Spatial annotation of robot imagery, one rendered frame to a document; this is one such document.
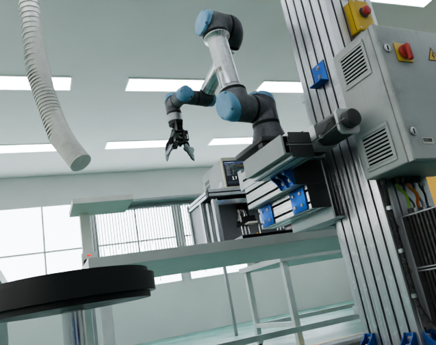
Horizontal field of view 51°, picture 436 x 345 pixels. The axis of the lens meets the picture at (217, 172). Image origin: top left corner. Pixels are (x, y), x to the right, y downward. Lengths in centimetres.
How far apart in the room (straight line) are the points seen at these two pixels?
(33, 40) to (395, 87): 293
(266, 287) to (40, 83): 720
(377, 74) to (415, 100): 14
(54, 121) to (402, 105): 257
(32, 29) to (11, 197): 555
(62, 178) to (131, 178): 131
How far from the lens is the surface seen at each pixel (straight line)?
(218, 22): 203
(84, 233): 309
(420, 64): 168
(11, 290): 87
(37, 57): 378
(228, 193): 276
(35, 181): 917
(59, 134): 343
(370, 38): 161
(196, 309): 919
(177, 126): 223
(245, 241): 232
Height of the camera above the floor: 46
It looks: 16 degrees up
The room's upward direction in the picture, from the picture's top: 10 degrees counter-clockwise
